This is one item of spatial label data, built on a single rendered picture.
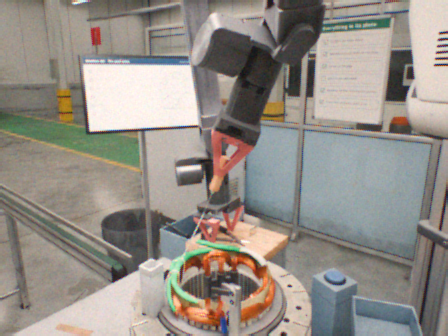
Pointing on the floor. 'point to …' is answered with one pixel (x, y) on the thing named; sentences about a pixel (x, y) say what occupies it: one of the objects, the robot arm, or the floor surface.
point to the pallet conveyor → (113, 271)
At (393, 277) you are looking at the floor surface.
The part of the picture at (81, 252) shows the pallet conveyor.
